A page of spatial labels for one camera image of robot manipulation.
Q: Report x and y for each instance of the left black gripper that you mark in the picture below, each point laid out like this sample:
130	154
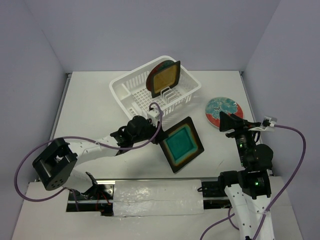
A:
161	136

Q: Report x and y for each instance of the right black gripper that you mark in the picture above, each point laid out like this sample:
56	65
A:
227	121

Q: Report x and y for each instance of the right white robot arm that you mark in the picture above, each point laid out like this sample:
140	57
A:
249	190

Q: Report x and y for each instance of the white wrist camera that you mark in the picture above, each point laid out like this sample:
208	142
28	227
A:
267	125
155	116

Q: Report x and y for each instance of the yellow square black-rimmed plate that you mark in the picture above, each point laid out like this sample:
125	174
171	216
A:
166	78

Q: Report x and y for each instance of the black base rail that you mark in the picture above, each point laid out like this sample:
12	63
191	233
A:
213	198

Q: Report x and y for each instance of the white foam cover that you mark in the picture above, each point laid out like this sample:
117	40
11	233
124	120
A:
144	198

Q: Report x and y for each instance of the large red teal round plate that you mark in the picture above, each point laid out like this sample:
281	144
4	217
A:
159	67

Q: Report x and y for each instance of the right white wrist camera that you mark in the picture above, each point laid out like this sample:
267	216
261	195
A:
267	125

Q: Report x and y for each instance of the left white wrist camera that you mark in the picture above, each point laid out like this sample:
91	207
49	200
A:
155	116

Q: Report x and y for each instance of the small red teal round plate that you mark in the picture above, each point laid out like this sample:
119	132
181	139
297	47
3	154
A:
221	104

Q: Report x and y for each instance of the teal square black-rimmed plate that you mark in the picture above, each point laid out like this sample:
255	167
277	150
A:
182	145

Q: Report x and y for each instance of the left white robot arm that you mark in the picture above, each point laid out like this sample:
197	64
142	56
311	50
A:
56	165

